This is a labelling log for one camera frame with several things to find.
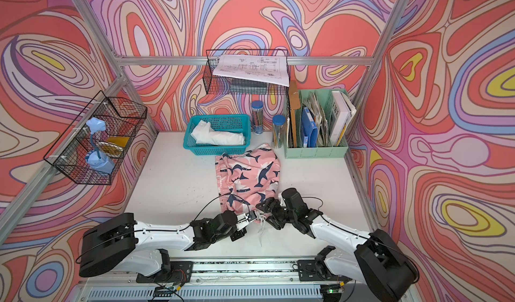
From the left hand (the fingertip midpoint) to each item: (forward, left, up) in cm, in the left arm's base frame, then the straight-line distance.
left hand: (250, 220), depth 82 cm
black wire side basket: (+29, +51, +29) cm, 65 cm away
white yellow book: (+44, -43, +22) cm, 66 cm away
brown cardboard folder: (+41, -19, +28) cm, 53 cm away
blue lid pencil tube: (+54, -3, +8) cm, 55 cm away
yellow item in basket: (+16, +48, +29) cm, 58 cm away
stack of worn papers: (+49, -31, +22) cm, 62 cm away
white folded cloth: (+47, +27, +4) cm, 55 cm away
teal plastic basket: (+58, +11, +1) cm, 59 cm away
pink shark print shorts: (+23, +2, -4) cm, 23 cm away
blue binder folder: (+39, -28, +15) cm, 50 cm away
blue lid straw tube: (+42, -14, +10) cm, 46 cm away
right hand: (+1, -4, +1) cm, 5 cm away
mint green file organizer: (+36, -47, +2) cm, 59 cm away
